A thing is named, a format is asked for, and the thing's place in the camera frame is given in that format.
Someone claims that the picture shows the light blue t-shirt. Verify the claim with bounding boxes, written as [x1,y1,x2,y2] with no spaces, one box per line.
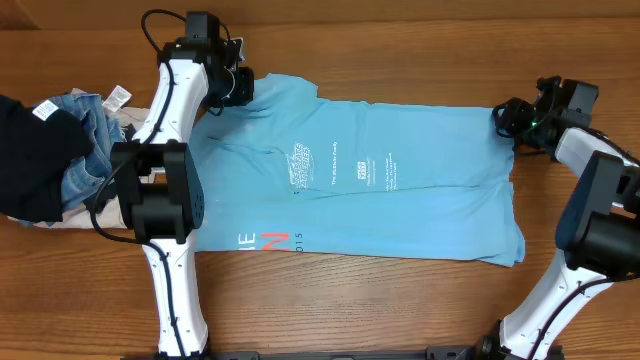
[189,74,525,267]

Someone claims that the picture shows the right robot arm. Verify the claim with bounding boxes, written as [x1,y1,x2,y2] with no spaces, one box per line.
[465,76,639,359]

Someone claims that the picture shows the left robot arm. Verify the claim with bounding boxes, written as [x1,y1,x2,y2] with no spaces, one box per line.
[111,11,254,359]

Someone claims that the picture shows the blue denim jeans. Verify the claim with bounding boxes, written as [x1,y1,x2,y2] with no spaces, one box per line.
[48,93,123,211]

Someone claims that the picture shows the beige folded garment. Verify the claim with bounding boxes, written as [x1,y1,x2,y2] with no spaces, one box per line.
[7,104,154,230]

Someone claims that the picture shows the black folded garment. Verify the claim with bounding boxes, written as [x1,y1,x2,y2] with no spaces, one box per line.
[1,95,93,222]

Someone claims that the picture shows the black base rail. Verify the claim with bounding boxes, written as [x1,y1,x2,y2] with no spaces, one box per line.
[209,344,566,360]

